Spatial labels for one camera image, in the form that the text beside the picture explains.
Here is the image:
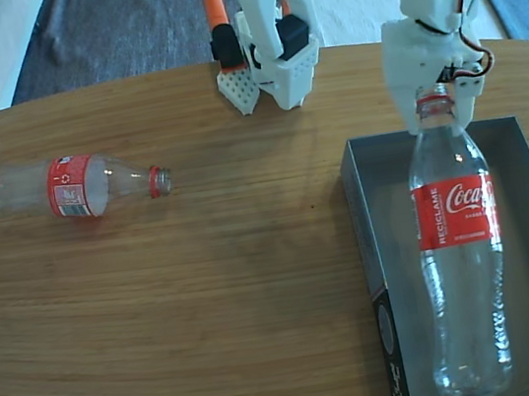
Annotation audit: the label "clear bottle red printed label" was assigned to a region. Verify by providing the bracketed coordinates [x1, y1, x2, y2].
[0, 137, 180, 233]

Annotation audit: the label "clear bottle Coca-Cola script label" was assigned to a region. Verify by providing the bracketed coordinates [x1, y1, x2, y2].
[389, 74, 528, 396]

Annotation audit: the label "white rug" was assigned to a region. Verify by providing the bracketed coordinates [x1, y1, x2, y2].
[308, 0, 505, 67]

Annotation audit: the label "grey cardboard box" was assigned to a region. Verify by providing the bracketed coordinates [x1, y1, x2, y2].
[334, 110, 529, 396]

